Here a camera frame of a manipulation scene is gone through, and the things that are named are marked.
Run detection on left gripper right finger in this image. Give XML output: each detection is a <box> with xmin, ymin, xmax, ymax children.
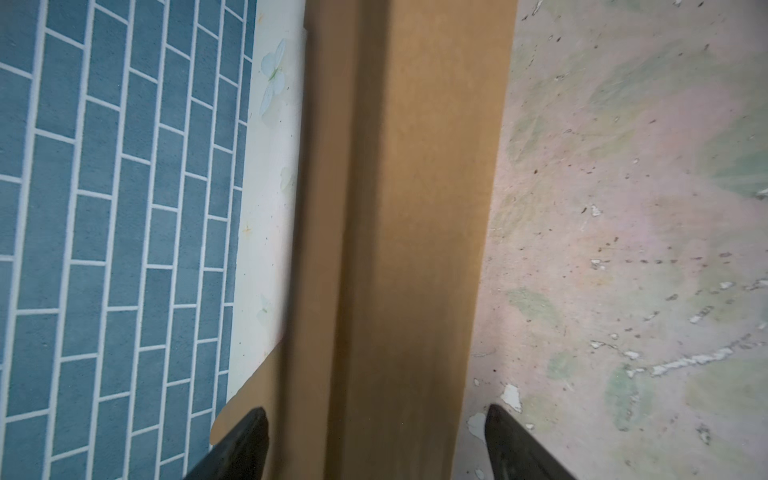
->
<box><xmin>484</xmin><ymin>404</ymin><xmax>575</xmax><ymax>480</ymax></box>

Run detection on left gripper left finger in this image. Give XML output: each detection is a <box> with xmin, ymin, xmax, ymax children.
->
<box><xmin>184</xmin><ymin>407</ymin><xmax>269</xmax><ymax>480</ymax></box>

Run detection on cardboard box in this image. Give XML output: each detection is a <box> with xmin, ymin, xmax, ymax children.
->
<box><xmin>211</xmin><ymin>1</ymin><xmax>517</xmax><ymax>479</ymax></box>

